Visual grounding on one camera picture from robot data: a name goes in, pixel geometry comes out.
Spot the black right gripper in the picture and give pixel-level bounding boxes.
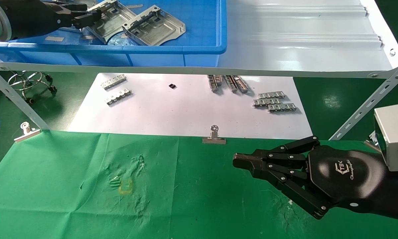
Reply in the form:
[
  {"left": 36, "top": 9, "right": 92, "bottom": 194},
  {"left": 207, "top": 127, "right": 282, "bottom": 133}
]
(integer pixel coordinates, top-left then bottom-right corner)
[{"left": 233, "top": 135, "right": 387, "bottom": 220}]

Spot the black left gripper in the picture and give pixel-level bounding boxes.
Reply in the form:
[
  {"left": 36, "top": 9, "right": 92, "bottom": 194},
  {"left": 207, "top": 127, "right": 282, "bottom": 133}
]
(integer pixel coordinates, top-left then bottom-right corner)
[{"left": 0, "top": 0, "right": 102, "bottom": 40}]

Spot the silver binder clip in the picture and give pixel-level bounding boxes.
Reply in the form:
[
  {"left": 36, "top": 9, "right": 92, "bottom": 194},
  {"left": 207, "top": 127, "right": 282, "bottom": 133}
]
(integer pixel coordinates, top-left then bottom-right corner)
[
  {"left": 202, "top": 125, "right": 227, "bottom": 144},
  {"left": 364, "top": 131, "right": 382, "bottom": 154},
  {"left": 14, "top": 122, "right": 41, "bottom": 143}
]

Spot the stool wheeled base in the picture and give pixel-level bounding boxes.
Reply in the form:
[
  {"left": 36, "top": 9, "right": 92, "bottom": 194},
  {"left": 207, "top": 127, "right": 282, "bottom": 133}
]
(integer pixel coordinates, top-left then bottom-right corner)
[{"left": 7, "top": 71, "right": 57, "bottom": 104}]

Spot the grey perforated shelf upright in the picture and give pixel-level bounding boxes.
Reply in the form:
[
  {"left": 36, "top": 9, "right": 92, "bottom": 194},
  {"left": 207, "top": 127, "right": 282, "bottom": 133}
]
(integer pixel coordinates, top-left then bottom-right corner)
[
  {"left": 0, "top": 62, "right": 50, "bottom": 130},
  {"left": 332, "top": 57, "right": 398, "bottom": 140}
]

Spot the grey metal shelf board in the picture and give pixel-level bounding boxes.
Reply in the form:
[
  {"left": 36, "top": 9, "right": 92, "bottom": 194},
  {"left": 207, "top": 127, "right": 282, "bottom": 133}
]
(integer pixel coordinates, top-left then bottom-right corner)
[{"left": 0, "top": 0, "right": 398, "bottom": 79}]

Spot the blue plastic bin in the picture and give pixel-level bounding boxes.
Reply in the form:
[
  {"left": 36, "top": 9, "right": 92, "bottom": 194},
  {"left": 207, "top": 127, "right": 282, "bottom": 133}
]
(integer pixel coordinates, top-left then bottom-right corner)
[{"left": 0, "top": 0, "right": 227, "bottom": 67}]

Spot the green table cloth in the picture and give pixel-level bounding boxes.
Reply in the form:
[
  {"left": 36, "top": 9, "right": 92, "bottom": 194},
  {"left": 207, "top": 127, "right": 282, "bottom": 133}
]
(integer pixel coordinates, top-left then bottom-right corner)
[{"left": 0, "top": 130, "right": 398, "bottom": 239}]

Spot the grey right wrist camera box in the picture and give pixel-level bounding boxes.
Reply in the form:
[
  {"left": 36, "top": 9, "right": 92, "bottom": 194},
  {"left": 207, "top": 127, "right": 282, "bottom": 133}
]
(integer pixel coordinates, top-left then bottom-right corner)
[{"left": 373, "top": 102, "right": 398, "bottom": 172}]

